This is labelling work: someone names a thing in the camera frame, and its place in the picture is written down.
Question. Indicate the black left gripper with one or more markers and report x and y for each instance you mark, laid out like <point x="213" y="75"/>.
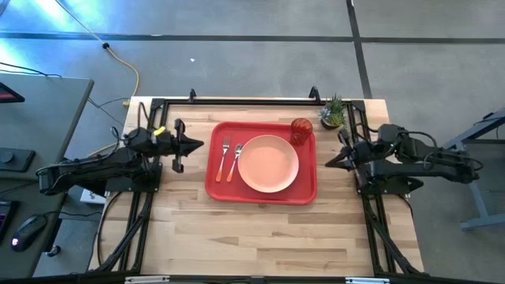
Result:
<point x="171" y="144"/>

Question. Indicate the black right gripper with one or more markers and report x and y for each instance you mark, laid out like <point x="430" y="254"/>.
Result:
<point x="361" y="154"/>

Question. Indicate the red ribbed plastic cup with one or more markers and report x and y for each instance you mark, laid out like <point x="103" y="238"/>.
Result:
<point x="301" y="130"/>

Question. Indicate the peach round plate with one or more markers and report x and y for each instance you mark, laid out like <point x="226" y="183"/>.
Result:
<point x="268" y="163"/>

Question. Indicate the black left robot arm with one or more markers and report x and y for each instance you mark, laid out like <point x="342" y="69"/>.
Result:
<point x="90" y="169"/>

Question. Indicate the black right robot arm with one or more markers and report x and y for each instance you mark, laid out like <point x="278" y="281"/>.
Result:
<point x="434" y="167"/>

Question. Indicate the red plastic tray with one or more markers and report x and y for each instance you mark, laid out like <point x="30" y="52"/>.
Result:
<point x="221" y="193"/>

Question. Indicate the yellow tag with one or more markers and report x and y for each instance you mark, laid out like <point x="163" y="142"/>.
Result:
<point x="159" y="131"/>

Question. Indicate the small potted succulent plant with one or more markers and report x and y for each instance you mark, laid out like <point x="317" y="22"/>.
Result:
<point x="332" y="114"/>

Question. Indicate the white power box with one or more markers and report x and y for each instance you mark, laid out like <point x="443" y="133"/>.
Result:
<point x="90" y="196"/>

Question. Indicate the grey metal table stand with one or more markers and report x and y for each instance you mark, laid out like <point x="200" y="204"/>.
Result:
<point x="479" y="197"/>

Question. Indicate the light grey desk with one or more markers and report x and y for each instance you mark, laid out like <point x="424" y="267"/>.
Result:
<point x="43" y="122"/>

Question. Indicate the black chair castor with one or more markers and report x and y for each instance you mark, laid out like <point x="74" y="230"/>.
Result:
<point x="53" y="251"/>

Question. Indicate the black desk pad device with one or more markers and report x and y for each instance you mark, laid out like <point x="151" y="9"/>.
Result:
<point x="16" y="159"/>

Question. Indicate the black computer mouse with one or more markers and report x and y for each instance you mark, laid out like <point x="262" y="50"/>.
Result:
<point x="28" y="232"/>

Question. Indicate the black monitor with red stripe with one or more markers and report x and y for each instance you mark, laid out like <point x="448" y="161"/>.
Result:
<point x="8" y="94"/>

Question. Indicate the dark grey desk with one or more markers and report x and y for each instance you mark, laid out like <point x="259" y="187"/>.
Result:
<point x="27" y="260"/>

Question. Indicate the black keyboard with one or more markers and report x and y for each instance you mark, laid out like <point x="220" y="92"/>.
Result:
<point x="4" y="221"/>

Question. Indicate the black frame clamp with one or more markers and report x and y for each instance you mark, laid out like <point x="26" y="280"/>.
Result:
<point x="192" y="95"/>
<point x="315" y="94"/>

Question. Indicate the black aluminium table frame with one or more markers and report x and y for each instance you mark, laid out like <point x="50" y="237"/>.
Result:
<point x="256" y="102"/>

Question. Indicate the silver metal bracket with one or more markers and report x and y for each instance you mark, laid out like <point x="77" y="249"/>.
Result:
<point x="367" y="280"/>
<point x="147" y="280"/>

